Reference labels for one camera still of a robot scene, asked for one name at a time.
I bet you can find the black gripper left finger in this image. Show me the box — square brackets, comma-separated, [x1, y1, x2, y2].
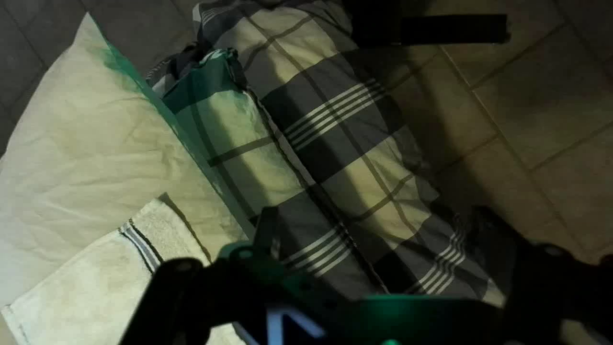
[118, 255, 216, 345]

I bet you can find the white towel with blue stripes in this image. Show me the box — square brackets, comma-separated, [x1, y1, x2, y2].
[0, 198, 246, 345]

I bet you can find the grey plaid blanket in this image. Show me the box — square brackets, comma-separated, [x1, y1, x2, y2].
[151, 0, 513, 311]

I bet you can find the cream pillow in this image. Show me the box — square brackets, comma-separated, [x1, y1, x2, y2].
[0, 12, 256, 309]

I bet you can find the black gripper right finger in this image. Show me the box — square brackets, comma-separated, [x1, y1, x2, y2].
[503, 242, 613, 345]

